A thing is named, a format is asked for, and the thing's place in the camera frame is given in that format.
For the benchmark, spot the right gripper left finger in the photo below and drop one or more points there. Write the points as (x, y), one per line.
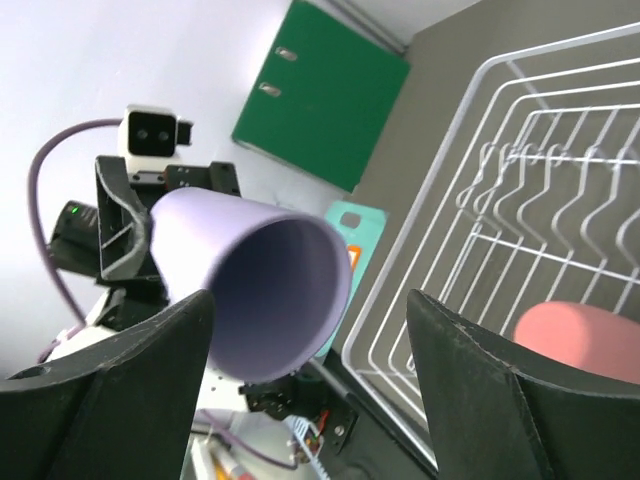
(122, 408)

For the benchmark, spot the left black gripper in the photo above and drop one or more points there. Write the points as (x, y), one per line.
(124, 219)

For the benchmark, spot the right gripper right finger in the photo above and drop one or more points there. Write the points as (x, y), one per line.
(496, 410)

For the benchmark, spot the purple cup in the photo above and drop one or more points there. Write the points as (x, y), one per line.
(280, 279)

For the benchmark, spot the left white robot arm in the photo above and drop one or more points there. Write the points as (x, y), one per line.
(64, 177)

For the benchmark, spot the pink cup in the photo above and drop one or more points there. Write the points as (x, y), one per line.
(582, 336)

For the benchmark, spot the teal cutting board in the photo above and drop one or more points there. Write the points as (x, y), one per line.
(361, 228)

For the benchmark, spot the green lever arch binder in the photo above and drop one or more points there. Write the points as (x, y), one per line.
(321, 98)

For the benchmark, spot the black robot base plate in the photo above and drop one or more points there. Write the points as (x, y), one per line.
(360, 440)

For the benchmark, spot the white wire dish rack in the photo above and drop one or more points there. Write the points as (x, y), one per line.
(532, 196)

